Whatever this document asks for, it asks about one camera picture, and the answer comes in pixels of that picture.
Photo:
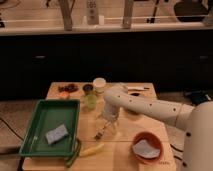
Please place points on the dark small cup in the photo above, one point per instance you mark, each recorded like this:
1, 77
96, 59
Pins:
88, 89

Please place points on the white flat utensil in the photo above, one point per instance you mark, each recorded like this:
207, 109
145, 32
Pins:
137, 88

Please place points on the yellow banana toy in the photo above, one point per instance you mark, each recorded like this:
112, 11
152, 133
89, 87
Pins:
92, 150

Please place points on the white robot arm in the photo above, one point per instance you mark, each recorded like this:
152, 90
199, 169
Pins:
195, 121

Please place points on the orange small toy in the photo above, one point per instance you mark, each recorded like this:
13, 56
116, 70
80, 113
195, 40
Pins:
64, 95

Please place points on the green vegetable toy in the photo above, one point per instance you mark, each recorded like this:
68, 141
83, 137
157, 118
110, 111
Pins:
72, 159

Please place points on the white crumpled cloth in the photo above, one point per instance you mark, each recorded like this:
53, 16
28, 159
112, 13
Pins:
145, 150

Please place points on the green cup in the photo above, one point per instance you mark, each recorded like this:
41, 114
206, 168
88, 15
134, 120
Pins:
90, 101

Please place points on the green plastic tray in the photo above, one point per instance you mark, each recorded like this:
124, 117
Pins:
48, 115

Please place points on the orange bowl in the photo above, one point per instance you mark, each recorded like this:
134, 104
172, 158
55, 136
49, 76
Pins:
154, 141

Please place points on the blue sponge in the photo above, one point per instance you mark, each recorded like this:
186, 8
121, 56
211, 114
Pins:
56, 134

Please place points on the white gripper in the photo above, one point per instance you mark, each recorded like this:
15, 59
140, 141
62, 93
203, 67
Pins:
110, 113

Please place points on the brown grape bunch toy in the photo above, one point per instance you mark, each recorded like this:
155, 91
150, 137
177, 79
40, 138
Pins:
68, 88

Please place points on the dark round object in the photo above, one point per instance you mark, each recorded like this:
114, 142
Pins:
135, 94

